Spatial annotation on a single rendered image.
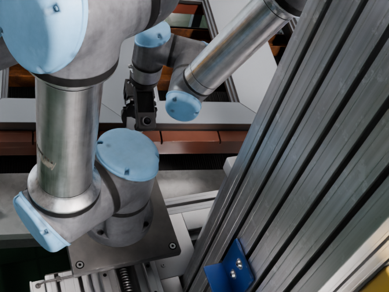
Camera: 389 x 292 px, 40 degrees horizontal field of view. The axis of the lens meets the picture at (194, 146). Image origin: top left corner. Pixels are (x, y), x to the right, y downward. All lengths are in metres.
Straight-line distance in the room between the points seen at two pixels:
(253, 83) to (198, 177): 0.36
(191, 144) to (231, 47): 0.62
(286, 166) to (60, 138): 0.30
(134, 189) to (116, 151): 0.08
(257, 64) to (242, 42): 0.85
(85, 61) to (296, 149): 0.28
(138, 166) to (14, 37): 0.39
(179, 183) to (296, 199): 0.98
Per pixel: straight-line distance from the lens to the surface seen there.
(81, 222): 0.89
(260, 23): 0.96
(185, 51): 1.19
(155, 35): 1.18
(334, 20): 0.59
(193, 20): 2.49
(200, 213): 1.27
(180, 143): 1.56
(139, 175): 0.92
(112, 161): 0.91
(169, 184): 1.63
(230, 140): 1.60
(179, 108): 1.09
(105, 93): 1.60
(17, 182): 1.60
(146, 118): 1.27
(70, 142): 0.73
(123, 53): 1.73
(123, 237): 1.07
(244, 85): 1.74
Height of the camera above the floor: 2.00
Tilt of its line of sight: 49 degrees down
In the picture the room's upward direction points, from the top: 19 degrees clockwise
